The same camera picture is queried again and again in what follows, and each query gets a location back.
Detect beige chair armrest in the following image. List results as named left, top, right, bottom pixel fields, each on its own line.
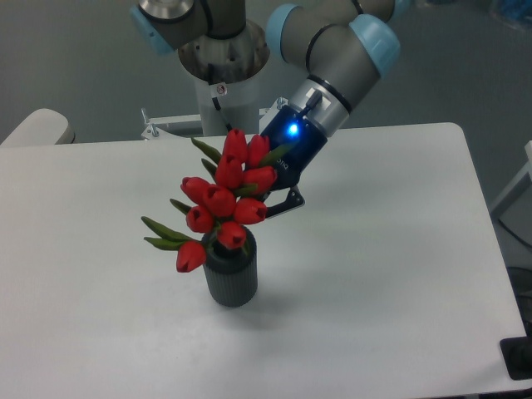
left=1, top=108, right=76, bottom=148

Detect red tulip bouquet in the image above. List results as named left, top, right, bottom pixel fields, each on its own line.
left=141, top=129, right=289, bottom=273

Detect black device at table edge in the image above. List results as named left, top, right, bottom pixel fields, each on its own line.
left=500, top=337, right=531, bottom=381

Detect dark grey ribbed vase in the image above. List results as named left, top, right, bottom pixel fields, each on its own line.
left=201, top=228, right=258, bottom=308

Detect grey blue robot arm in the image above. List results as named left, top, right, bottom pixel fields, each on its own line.
left=131, top=1, right=409, bottom=217

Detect white furniture frame right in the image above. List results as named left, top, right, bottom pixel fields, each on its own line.
left=489, top=141, right=531, bottom=249

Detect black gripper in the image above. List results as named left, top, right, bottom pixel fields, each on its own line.
left=261, top=105, right=328, bottom=219

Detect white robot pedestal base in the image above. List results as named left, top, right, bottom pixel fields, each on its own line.
left=140, top=20, right=292, bottom=141

